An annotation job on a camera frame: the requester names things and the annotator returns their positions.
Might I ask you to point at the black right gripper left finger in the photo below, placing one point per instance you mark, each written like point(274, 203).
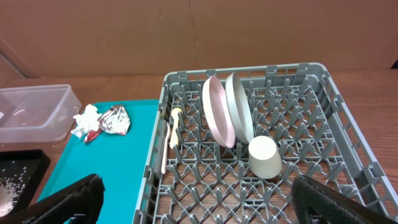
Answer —
point(80, 202)

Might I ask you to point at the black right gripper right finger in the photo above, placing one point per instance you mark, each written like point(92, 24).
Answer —
point(314, 202)

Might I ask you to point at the white paper cup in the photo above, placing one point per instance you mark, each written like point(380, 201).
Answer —
point(264, 158)

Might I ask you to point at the red sauce packet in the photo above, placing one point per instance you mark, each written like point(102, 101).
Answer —
point(91, 135)

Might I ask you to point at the white napkin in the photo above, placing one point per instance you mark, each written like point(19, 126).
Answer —
point(87, 121)

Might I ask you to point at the foil wrapper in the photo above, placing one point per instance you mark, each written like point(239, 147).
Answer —
point(115, 120)

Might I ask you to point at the yellow plastic spoon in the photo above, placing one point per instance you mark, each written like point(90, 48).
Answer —
point(174, 141)

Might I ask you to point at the gray plate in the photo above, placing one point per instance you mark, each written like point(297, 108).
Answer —
point(239, 110)

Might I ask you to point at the pink plastic utensil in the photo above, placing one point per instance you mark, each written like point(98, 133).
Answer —
point(166, 146)

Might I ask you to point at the gray dishwasher rack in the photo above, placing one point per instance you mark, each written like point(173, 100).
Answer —
point(297, 105)

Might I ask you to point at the teal serving tray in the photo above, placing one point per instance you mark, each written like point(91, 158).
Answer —
point(119, 160)

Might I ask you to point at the black plastic tray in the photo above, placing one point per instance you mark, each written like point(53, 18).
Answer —
point(36, 163)

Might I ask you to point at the spilled white grains pile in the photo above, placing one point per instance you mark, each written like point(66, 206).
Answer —
point(11, 185)

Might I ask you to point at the clear plastic bin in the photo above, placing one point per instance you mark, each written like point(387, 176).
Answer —
point(37, 113)

